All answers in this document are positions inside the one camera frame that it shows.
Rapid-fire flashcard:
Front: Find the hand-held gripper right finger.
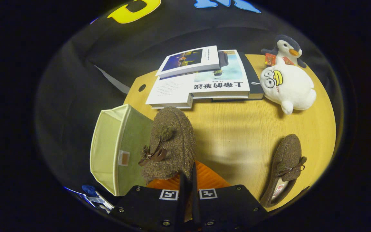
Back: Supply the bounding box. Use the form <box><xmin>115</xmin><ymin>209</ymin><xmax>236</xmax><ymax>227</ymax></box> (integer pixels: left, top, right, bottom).
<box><xmin>191</xmin><ymin>161</ymin><xmax>268</xmax><ymax>232</ymax></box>

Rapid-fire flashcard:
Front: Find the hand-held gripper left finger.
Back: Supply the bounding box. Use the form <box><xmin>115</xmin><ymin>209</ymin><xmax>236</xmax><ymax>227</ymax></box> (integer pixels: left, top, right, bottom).
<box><xmin>110</xmin><ymin>172</ymin><xmax>189</xmax><ymax>232</ymax></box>

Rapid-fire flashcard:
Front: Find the green fabric storage box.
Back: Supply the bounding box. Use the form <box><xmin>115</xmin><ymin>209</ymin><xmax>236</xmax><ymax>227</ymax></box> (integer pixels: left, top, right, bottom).
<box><xmin>90</xmin><ymin>104</ymin><xmax>155</xmax><ymax>196</ymax></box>

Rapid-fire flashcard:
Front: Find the brown fuzzy shoe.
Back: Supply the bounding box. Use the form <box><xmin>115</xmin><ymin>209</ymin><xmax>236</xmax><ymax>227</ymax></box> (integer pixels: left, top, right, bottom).
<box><xmin>138</xmin><ymin>106</ymin><xmax>196</xmax><ymax>222</ymax></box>
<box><xmin>260</xmin><ymin>134</ymin><xmax>307</xmax><ymax>208</ymax></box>

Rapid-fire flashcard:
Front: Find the blue and white floor item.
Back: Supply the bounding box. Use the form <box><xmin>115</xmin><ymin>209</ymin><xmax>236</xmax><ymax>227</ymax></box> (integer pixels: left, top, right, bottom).
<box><xmin>64</xmin><ymin>184</ymin><xmax>115</xmax><ymax>211</ymax></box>

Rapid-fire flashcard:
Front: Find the light blue cover book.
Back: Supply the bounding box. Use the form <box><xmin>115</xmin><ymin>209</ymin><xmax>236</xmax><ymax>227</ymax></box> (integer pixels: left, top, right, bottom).
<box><xmin>190</xmin><ymin>50</ymin><xmax>251</xmax><ymax>99</ymax></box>

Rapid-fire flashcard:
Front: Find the white duck plush toy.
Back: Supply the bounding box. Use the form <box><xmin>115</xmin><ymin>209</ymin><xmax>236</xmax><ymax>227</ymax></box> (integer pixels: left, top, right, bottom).
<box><xmin>260</xmin><ymin>63</ymin><xmax>317</xmax><ymax>115</ymax></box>

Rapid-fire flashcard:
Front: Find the white book with night photo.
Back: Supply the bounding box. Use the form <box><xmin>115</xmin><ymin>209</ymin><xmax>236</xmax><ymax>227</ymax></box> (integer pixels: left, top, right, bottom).
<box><xmin>156</xmin><ymin>45</ymin><xmax>220</xmax><ymax>79</ymax></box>

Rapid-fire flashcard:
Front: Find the penguin plush toy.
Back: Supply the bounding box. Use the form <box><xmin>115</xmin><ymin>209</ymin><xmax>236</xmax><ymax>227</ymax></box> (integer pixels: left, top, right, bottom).
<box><xmin>261</xmin><ymin>35</ymin><xmax>307</xmax><ymax>69</ymax></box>

